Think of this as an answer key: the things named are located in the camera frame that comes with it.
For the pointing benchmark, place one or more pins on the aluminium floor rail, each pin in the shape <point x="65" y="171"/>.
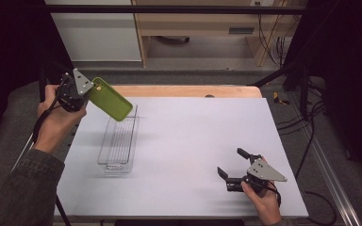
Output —
<point x="25" y="153"/>
<point x="326" y="175"/>

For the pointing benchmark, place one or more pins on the white cabinet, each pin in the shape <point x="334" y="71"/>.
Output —
<point x="97" y="37"/>

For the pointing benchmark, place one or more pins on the black horizontal frame bar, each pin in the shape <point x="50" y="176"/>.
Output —
<point x="169" y="9"/>

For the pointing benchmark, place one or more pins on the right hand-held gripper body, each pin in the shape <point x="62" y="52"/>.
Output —
<point x="262" y="172"/>

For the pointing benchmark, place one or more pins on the person's right hand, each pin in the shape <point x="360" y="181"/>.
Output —
<point x="264" y="204"/>

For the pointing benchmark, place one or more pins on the person's left hand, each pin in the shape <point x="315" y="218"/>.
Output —
<point x="56" y="125"/>

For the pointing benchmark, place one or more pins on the light wooden desk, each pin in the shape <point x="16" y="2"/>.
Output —
<point x="201" y="23"/>

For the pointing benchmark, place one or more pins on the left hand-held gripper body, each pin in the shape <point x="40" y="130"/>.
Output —
<point x="75" y="91"/>

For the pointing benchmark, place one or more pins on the green phone case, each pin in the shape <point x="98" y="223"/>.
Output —
<point x="111" y="100"/>

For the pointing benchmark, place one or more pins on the white table board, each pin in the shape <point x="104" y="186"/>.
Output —
<point x="185" y="188"/>

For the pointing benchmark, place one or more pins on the yellow black tape strip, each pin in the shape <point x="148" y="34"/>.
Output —
<point x="278" y="99"/>

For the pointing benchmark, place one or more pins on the clear plastic packaging box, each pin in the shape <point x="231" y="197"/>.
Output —
<point x="119" y="144"/>

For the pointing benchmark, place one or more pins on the wooden table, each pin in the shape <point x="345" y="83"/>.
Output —
<point x="185" y="91"/>

